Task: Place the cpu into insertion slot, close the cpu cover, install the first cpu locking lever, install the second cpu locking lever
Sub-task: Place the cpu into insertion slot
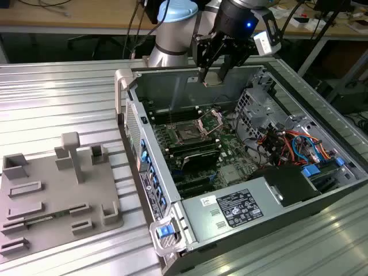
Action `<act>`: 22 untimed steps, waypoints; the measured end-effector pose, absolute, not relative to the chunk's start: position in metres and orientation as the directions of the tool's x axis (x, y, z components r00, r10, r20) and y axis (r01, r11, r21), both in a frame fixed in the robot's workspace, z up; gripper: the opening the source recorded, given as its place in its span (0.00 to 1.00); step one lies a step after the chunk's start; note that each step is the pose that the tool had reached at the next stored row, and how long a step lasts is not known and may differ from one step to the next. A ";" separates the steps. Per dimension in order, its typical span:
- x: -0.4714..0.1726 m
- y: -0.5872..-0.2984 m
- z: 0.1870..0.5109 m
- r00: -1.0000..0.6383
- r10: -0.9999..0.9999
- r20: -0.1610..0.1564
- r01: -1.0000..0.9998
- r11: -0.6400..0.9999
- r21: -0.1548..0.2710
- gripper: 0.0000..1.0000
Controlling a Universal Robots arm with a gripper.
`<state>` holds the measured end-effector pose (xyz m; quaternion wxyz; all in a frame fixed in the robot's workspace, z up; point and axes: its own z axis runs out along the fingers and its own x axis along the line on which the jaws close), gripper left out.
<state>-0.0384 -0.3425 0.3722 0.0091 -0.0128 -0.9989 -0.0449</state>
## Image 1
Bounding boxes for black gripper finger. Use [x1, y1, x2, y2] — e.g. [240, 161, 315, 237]
[193, 32, 224, 87]
[217, 39, 254, 82]

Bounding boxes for silver CPU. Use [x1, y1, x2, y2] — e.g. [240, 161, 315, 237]
[206, 71, 224, 86]

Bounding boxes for black RAM slot bank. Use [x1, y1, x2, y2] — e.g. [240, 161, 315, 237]
[147, 106, 200, 125]

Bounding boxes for CPU socket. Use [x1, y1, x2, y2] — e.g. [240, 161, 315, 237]
[171, 122, 202, 144]

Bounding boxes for perforated metal drive cage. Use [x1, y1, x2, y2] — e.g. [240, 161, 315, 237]
[235, 88, 277, 142]

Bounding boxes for white small box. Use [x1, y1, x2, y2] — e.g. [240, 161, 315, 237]
[289, 16, 311, 29]

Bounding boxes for black installed RAM sticks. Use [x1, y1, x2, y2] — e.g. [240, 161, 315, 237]
[167, 137, 221, 158]

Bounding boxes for green motherboard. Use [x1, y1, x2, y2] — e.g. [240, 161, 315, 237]
[143, 97, 261, 200]

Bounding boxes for black graphics card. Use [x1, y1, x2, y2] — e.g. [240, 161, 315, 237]
[181, 149, 221, 174]

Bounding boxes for black office chair base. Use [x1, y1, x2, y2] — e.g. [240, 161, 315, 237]
[67, 33, 128, 59]

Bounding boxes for wooden desk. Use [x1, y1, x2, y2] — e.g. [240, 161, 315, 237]
[0, 0, 368, 40]

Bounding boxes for open grey PC case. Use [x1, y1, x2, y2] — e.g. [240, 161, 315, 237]
[114, 56, 368, 274]

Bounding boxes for black expansion slots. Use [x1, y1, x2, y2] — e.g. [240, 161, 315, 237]
[171, 174, 216, 200]

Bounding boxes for blue disk carrier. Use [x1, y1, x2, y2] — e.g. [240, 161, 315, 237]
[301, 163, 322, 181]

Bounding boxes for grey power supply unit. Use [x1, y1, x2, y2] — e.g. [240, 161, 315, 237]
[181, 177, 285, 243]

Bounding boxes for blue case latch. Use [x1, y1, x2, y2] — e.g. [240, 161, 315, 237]
[156, 225, 174, 239]

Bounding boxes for grey parts rack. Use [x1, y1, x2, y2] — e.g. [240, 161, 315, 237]
[0, 131, 125, 257]

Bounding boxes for green RAM stick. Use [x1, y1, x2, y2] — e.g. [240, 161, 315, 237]
[24, 209, 71, 225]

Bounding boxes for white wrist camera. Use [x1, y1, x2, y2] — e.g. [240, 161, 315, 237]
[253, 7, 282, 56]

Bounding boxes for black hanging cable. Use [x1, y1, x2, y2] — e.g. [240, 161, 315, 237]
[121, 0, 162, 60]

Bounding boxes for blue wire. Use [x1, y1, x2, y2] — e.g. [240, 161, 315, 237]
[291, 134, 322, 165]

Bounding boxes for orange wire bundle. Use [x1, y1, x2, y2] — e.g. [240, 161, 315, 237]
[256, 130, 336, 162]

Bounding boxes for black plastic air duct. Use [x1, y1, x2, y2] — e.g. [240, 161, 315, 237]
[248, 165, 322, 208]

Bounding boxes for grey loose cable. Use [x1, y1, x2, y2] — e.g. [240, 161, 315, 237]
[36, 0, 72, 17]

